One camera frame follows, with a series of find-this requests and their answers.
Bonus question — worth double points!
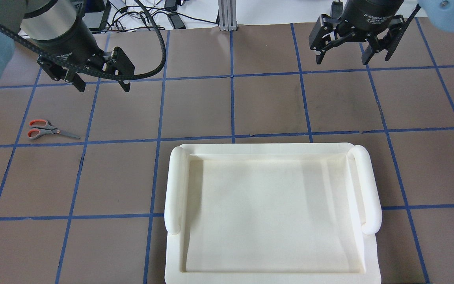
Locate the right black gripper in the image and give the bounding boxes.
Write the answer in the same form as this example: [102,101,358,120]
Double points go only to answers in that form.
[309,0,405,65]

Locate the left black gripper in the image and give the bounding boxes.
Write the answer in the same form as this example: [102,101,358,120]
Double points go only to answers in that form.
[30,16,135,92]

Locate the orange grey scissors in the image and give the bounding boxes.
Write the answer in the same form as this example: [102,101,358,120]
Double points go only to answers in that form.
[27,119,81,140]

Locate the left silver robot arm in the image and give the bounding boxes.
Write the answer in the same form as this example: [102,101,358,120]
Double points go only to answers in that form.
[0,0,135,92]

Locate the black power adapter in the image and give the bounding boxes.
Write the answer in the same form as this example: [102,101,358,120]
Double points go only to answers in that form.
[166,13,187,30]

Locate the white plastic tray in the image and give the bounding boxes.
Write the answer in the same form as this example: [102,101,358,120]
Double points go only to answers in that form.
[164,142,382,284]

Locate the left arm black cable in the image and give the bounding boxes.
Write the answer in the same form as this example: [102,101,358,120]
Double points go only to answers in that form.
[0,0,167,81]

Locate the aluminium frame post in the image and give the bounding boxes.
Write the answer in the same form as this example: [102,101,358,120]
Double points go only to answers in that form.
[218,0,238,31]

